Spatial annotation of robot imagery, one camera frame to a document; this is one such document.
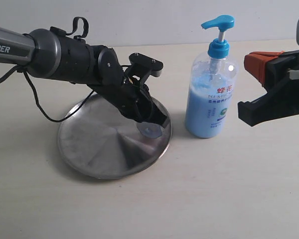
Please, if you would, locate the blue pump lotion bottle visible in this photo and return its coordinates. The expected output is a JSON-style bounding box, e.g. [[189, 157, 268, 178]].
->
[[185, 15, 238, 138]]

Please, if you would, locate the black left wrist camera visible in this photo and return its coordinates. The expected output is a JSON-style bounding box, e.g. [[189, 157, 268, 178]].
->
[[125, 53, 163, 85]]

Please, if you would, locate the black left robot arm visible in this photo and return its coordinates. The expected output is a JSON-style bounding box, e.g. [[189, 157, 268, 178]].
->
[[0, 16, 169, 127]]

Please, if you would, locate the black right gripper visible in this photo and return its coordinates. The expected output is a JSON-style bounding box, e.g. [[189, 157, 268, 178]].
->
[[238, 50, 299, 126]]

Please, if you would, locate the blue soap blob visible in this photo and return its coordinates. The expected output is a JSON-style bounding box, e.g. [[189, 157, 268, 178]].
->
[[137, 122, 162, 139]]

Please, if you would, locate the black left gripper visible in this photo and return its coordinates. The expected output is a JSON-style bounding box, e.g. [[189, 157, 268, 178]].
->
[[119, 84, 169, 127]]

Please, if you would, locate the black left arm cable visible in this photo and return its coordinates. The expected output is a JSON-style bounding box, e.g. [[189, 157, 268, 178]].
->
[[0, 67, 95, 123]]

